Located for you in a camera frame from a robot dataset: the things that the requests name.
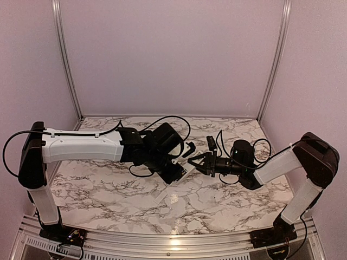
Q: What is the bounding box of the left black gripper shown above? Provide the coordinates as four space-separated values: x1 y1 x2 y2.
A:
145 148 184 184

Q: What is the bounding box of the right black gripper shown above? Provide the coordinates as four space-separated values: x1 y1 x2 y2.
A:
188 150 244 177

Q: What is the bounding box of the white remote control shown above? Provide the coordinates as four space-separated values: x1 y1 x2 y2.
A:
170 151 202 186

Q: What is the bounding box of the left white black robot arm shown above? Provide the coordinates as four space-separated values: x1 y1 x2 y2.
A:
18 121 185 241

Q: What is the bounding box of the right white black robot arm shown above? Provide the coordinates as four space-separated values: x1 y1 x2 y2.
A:
188 132 339 243

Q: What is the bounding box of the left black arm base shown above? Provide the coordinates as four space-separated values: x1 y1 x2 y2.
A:
40 224 86 247

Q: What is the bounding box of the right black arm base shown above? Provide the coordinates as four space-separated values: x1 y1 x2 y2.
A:
249 212 298 248

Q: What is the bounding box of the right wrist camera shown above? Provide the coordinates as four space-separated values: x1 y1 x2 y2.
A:
206 135 217 151

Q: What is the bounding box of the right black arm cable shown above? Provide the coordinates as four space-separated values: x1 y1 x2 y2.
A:
215 129 272 185

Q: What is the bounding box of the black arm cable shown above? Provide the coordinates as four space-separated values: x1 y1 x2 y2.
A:
215 129 272 185
2 115 192 185

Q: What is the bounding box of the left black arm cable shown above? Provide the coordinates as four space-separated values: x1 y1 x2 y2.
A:
2 115 192 185

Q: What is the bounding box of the front aluminium rail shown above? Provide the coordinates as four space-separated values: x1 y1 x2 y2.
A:
9 215 326 259

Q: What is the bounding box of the right aluminium frame post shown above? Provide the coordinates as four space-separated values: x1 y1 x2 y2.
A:
256 0 292 124

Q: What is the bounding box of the aluminium frame post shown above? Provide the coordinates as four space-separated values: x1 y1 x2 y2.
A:
52 0 83 120
256 0 292 124

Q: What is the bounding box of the left aluminium frame post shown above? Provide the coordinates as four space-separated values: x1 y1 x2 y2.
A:
52 0 83 120

